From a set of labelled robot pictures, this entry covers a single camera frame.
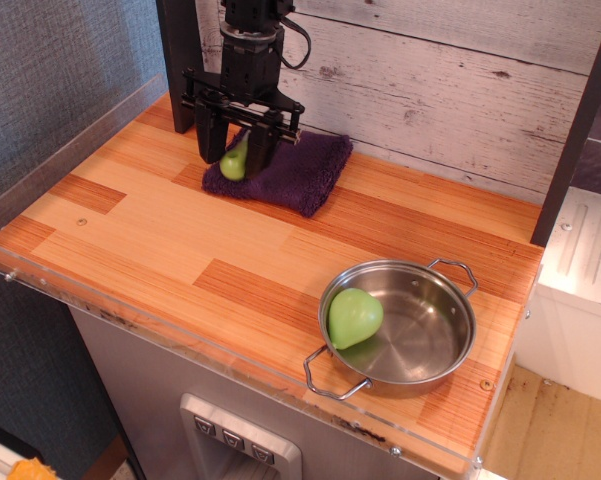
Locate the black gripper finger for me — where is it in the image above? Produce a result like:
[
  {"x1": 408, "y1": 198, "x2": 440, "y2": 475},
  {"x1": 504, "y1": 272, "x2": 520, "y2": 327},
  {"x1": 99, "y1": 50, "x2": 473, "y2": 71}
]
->
[
  {"x1": 245, "y1": 124, "x2": 280, "y2": 179},
  {"x1": 195, "y1": 99, "x2": 229, "y2": 164}
]

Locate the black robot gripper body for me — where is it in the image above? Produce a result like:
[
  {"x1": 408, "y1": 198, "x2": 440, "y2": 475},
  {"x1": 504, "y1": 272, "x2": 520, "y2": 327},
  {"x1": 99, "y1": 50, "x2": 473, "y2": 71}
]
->
[{"x1": 182, "y1": 30, "x2": 305, "y2": 143}]

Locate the green handled grey spatula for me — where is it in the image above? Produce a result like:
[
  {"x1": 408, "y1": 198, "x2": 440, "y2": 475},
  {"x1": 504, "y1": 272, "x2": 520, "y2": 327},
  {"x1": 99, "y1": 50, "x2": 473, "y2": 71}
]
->
[{"x1": 219, "y1": 133, "x2": 249, "y2": 181}]

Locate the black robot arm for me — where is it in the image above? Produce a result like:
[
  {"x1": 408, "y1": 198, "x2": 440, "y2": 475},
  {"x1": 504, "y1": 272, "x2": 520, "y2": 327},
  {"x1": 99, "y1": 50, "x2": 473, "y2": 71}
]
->
[{"x1": 182, "y1": 1, "x2": 311, "y2": 181}]

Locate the purple folded towel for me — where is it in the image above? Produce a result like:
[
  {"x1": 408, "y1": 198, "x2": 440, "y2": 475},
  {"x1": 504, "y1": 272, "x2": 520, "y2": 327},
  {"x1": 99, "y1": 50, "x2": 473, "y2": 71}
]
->
[{"x1": 202, "y1": 132, "x2": 353, "y2": 218}]

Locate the green toy pear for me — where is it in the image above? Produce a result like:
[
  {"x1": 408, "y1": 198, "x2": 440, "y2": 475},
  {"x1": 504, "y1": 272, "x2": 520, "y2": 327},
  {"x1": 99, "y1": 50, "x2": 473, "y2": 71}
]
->
[{"x1": 327, "y1": 288, "x2": 384, "y2": 350}]

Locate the clear acrylic guard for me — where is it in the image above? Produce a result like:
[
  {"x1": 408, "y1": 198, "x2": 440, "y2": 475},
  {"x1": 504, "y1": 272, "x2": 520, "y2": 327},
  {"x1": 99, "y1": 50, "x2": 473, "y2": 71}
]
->
[{"x1": 0, "y1": 76, "x2": 542, "y2": 479}]

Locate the stainless steel pot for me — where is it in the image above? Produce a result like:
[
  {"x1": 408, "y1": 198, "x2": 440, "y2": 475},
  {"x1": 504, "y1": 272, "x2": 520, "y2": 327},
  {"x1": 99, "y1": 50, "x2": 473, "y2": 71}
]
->
[{"x1": 304, "y1": 259, "x2": 479, "y2": 401}]

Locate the grey toy fridge cabinet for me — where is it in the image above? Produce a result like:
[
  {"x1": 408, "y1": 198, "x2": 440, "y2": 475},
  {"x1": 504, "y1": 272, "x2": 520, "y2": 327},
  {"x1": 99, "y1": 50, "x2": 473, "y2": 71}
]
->
[{"x1": 71, "y1": 308, "x2": 433, "y2": 479}]

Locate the silver dispenser button panel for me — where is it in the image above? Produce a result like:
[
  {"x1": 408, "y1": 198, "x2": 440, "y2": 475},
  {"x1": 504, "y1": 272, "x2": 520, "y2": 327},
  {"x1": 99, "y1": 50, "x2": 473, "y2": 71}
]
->
[{"x1": 180, "y1": 393, "x2": 303, "y2": 479}]

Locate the white toy sink unit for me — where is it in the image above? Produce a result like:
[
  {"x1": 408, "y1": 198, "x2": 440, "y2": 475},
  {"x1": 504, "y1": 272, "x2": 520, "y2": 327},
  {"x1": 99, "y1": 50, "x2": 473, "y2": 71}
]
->
[{"x1": 514, "y1": 188, "x2": 601, "y2": 400}]

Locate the orange object at corner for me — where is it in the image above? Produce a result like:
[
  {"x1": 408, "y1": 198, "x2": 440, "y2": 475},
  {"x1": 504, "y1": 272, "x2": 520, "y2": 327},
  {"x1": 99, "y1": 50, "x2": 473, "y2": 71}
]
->
[{"x1": 6, "y1": 458, "x2": 58, "y2": 480}]

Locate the dark left shelf post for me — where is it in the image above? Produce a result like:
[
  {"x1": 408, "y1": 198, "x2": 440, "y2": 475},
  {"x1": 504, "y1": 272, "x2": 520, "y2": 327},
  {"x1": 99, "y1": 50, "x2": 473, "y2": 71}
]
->
[{"x1": 156, "y1": 0, "x2": 203, "y2": 134}]

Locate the dark shelf post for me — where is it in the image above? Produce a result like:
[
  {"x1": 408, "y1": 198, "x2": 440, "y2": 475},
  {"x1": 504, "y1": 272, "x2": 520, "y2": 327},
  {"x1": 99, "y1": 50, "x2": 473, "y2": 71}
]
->
[
  {"x1": 156, "y1": 0, "x2": 203, "y2": 134},
  {"x1": 530, "y1": 42, "x2": 601, "y2": 247}
]

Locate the dark right shelf post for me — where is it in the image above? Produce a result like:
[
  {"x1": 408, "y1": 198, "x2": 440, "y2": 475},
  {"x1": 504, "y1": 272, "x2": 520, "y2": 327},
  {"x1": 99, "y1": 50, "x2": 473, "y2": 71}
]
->
[{"x1": 530, "y1": 42, "x2": 601, "y2": 247}]

